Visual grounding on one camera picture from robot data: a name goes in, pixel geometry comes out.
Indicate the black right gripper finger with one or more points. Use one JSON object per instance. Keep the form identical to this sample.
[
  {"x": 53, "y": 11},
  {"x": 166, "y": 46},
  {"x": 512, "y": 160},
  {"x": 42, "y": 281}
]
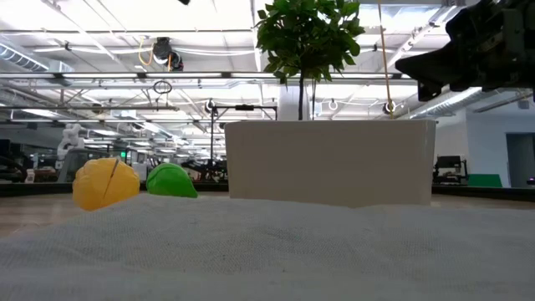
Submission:
[{"x": 430, "y": 67}]

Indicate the green toy bell pepper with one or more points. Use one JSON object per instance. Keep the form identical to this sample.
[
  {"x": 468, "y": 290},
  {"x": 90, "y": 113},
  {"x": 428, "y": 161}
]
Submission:
[{"x": 169, "y": 182}]

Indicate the yellow toy bell pepper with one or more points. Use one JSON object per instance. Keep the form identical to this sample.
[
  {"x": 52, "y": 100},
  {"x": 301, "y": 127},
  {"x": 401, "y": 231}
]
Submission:
[{"x": 96, "y": 184}]

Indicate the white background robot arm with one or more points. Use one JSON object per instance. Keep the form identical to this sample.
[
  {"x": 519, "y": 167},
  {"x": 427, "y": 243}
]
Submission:
[{"x": 69, "y": 140}]

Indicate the grey plastic tupperware bin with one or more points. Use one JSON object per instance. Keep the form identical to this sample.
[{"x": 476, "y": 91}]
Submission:
[{"x": 330, "y": 163}]

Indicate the dark blue door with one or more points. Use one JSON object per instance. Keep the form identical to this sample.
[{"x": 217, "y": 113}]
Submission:
[{"x": 520, "y": 161}]

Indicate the green board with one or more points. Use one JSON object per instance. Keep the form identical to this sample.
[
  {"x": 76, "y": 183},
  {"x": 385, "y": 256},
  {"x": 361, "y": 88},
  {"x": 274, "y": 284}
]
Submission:
[{"x": 485, "y": 180}]

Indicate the green plant in black pot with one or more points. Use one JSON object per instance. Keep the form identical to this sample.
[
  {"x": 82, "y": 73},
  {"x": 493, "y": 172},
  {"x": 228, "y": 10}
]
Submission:
[{"x": 305, "y": 37}]

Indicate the black tripod stand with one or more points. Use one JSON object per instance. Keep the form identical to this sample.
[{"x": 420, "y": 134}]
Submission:
[{"x": 212, "y": 134}]

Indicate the grey cabinet machine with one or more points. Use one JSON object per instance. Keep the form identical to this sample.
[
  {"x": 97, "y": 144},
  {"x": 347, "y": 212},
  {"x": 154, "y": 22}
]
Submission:
[{"x": 67, "y": 167}]

